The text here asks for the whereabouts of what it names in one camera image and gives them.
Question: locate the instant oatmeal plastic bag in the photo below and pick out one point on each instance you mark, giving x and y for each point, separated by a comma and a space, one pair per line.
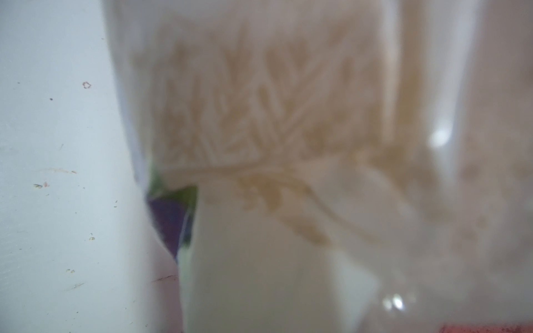
335, 166

